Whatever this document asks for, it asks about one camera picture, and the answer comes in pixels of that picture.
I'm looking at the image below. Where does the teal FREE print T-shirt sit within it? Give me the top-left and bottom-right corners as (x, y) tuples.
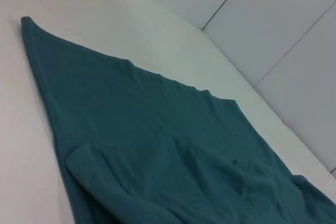
(20, 16), (336, 224)

